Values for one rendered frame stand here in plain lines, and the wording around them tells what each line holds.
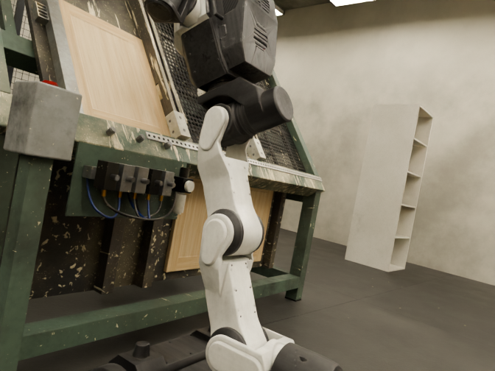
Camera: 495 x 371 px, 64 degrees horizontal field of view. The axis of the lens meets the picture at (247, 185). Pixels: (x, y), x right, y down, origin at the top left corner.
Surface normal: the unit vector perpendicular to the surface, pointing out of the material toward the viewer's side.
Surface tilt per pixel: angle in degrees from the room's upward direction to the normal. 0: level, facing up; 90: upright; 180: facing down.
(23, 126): 90
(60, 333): 90
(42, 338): 90
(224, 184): 90
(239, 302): 65
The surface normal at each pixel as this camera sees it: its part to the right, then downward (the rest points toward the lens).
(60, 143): 0.81, 0.15
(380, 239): -0.64, -0.11
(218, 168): -0.40, 0.31
